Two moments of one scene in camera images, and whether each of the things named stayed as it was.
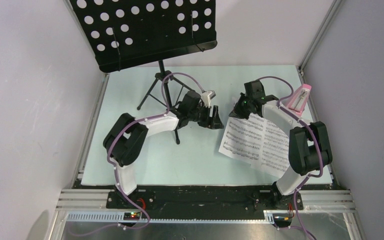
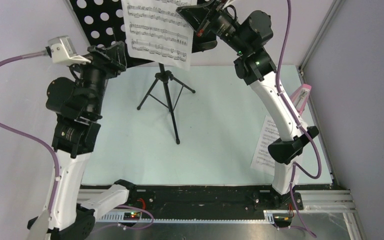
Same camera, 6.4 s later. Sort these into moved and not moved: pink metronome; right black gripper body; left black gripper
Moved: left black gripper; right black gripper body
Not moved: pink metronome
